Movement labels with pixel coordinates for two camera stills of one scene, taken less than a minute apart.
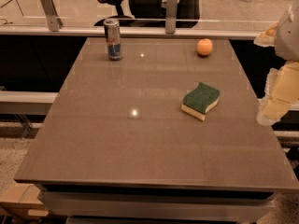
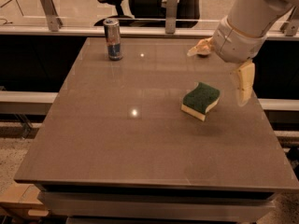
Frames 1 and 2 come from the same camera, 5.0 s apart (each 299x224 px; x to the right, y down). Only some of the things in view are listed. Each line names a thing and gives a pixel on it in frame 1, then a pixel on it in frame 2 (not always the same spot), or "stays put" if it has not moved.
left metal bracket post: [54, 22] stays put
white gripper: [288, 37] -> [234, 44]
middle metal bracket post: [171, 11] stays put
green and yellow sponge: [199, 99] stays put
